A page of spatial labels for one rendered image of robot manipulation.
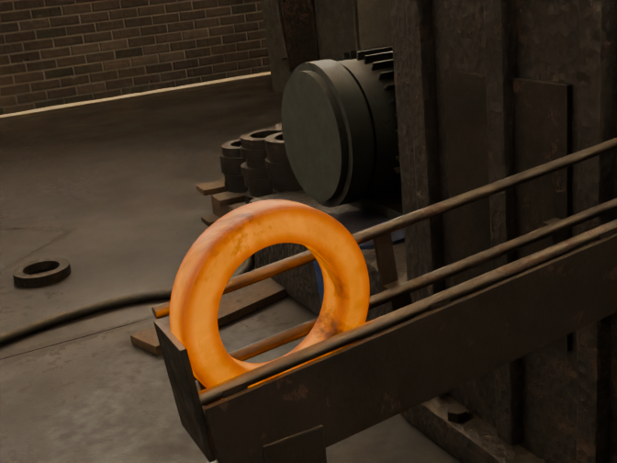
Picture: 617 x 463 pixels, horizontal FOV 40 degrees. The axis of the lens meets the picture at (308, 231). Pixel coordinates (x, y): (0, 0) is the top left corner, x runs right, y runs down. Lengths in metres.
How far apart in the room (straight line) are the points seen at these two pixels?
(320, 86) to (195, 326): 1.46
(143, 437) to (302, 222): 1.22
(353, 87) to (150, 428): 0.93
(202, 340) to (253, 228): 0.10
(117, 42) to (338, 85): 4.93
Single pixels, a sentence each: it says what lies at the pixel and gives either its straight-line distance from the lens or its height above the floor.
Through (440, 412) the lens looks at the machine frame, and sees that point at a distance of 1.71.
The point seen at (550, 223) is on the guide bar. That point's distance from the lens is 0.96.
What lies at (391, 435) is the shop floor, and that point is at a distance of 1.78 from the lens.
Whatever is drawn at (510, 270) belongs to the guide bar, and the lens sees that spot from 0.83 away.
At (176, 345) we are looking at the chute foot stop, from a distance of 0.70.
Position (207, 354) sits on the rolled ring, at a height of 0.64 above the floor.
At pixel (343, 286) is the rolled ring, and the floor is 0.66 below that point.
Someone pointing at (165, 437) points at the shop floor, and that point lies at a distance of 1.87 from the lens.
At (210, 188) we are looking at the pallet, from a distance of 3.19.
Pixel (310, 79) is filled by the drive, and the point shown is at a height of 0.64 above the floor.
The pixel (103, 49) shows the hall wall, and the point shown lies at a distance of 6.90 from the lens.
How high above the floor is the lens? 0.94
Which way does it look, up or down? 18 degrees down
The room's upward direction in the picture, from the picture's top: 6 degrees counter-clockwise
